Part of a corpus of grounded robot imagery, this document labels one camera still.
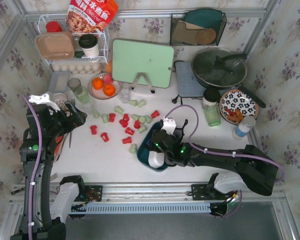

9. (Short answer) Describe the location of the fruit plate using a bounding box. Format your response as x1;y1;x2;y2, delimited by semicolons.
87;73;123;100

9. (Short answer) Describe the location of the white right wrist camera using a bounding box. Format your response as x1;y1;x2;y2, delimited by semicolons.
161;118;177;135

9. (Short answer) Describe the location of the green capsule upper middle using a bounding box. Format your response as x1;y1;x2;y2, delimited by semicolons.
114;105;124;115

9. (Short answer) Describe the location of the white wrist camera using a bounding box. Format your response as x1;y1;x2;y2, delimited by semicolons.
161;118;177;135
28;93;61;112

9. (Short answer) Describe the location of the red capsule number two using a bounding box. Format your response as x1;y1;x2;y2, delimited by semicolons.
100;132;109;143

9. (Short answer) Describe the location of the green capsule centre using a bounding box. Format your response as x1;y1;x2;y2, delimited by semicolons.
131;114;140;121

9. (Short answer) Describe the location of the green capsule cluster right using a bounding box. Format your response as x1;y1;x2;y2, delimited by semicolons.
144;115;154;124

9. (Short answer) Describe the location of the green capsule top left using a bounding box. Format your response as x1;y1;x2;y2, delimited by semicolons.
128;99;138;107

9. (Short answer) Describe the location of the peach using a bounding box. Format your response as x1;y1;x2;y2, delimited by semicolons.
102;73;113;85

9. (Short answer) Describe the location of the green capsule lower right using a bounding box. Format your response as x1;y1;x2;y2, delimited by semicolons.
137;125;147;134

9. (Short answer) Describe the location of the clear glass near rack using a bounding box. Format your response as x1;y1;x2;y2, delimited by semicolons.
81;95;95;114

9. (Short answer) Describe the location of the egg tray with eggs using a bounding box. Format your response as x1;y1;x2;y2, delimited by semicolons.
51;62;103;74

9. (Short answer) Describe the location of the clear lidded container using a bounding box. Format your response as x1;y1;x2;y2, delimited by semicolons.
48;71;71;94

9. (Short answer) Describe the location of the green capsule leftmost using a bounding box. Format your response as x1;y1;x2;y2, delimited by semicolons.
92;109;101;119

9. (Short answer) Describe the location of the clear glass tumbler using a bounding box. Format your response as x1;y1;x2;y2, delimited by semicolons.
118;83;132;104

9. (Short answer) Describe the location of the green capsule cluster lid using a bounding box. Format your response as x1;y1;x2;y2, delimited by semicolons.
138;116;146;124

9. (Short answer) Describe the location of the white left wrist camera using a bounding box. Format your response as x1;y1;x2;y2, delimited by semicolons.
28;93;61;112

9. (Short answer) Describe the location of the green capsule top right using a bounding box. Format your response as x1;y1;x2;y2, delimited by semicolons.
137;99;147;108

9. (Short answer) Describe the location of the grey glass cup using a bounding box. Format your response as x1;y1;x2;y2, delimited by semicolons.
67;78;82;95

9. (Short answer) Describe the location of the orange left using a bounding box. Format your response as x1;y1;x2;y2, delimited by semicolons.
91;77;104;90

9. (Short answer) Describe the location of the orange right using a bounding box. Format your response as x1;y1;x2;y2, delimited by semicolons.
103;84;116;97

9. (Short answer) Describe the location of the teal plastic storage basket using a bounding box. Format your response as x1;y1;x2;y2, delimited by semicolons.
136;121;168;172

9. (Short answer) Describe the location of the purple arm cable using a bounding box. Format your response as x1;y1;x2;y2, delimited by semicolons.
163;104;286;185
22;94;45;240

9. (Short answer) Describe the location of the green capsule bottom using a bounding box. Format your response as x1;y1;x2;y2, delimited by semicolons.
129;143;138;154

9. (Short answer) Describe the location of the green glass tumbler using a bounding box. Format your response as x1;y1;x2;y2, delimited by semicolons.
203;104;221;127

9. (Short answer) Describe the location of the red capsule bottom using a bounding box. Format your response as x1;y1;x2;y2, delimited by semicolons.
122;136;132;144

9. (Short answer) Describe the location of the green ribbed glass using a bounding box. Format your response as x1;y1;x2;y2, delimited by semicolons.
74;86;90;104

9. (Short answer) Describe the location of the black power plug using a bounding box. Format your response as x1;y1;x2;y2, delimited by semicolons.
171;95;183;105

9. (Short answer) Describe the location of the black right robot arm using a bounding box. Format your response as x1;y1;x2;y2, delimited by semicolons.
150;130;279;196

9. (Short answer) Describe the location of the metal fork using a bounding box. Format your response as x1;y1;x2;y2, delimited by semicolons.
67;98;77;149

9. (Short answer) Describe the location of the white strainer basket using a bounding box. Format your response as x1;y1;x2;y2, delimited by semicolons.
53;93;68;109

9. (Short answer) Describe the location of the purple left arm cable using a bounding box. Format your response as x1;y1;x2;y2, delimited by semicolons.
22;94;45;240

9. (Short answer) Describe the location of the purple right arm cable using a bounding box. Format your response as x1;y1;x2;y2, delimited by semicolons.
163;104;286;185

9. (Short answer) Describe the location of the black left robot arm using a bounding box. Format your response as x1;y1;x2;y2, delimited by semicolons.
10;100;88;240

